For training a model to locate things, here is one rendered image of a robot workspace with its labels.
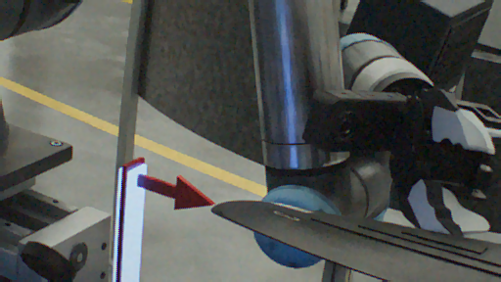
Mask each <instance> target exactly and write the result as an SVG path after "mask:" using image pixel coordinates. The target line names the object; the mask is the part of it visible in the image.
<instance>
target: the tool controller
mask: <svg viewBox="0 0 501 282"><path fill-rule="evenodd" d="M493 1H494V0H360V1H359V4H358V6H357V8H356V9H355V12H354V14H353V16H352V19H351V21H350V24H349V27H348V29H347V31H346V34H345V36H344V37H346V36H349V35H351V34H356V33H365V34H369V35H372V36H374V37H376V38H378V39H379V40H382V41H384V42H386V43H388V44H389V45H390V46H391V47H393V48H394V49H395V50H396V52H397V53H398V55H400V56H402V57H403V58H404V59H405V60H406V61H407V62H409V63H411V64H412V65H413V66H414V67H416V68H417V69H418V71H420V72H421V73H422V74H424V75H425V76H426V77H427V78H428V79H429V81H430V82H431V83H432V84H433V86H434V87H435V88H438V89H443V90H447V91H452V92H455V90H456V88H457V87H458V85H459V83H460V79H461V77H462V75H463V74H464V72H465V70H466V66H467V63H468V62H469V60H470V58H471V55H472V53H473V51H474V50H475V46H476V44H477V42H478V40H479V36H480V34H481V33H482V31H483V27H484V25H485V24H486V22H487V18H488V16H491V9H492V5H493Z"/></svg>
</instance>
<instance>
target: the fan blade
mask: <svg viewBox="0 0 501 282"><path fill-rule="evenodd" d="M268 209H273V210H276V211H279V212H287V213H290V214H293V215H296V216H299V217H301V218H304V219H306V220H309V221H312V222H311V223H308V224H306V225H300V224H299V223H296V222H293V221H290V220H288V219H285V218H282V217H280V216H278V215H275V214H272V213H270V212H268V211H264V210H268ZM210 211H211V212H213V213H214V214H216V215H218V216H220V217H222V218H224V219H225V220H227V221H231V222H234V223H236V224H238V225H240V226H243V227H245V228H247V229H249V230H250V231H252V232H255V233H257V234H259V235H262V236H264V237H266V238H269V239H273V240H275V241H277V242H280V243H282V244H284V245H287V246H289V247H291V248H294V249H296V250H300V251H302V252H305V253H307V254H310V255H312V256H314V257H316V258H320V259H324V260H326V261H329V262H330V263H333V264H338V265H340V266H343V267H344V268H347V269H352V270H354V271H356V272H359V273H361V274H366V275H368V276H370V277H373V278H378V279H380V280H383V281H385V282H501V244H498V243H494V242H487V241H483V240H481V239H478V240H477V239H473V238H469V237H460V236H457V235H453V234H450V235H448V234H444V233H440V232H436V231H435V232H433V231H430V230H426V229H422V228H419V229H418V228H414V227H409V226H406V225H402V224H401V225H399V224H395V223H390V222H387V221H376V220H371V219H366V218H362V217H357V216H343V215H335V214H330V213H325V212H322V211H314V210H311V211H312V212H305V211H297V210H294V209H290V208H287V207H283V206H280V205H276V204H272V203H269V202H264V201H255V200H239V201H229V202H225V203H221V204H217V205H215V206H213V207H212V208H211V210H210Z"/></svg>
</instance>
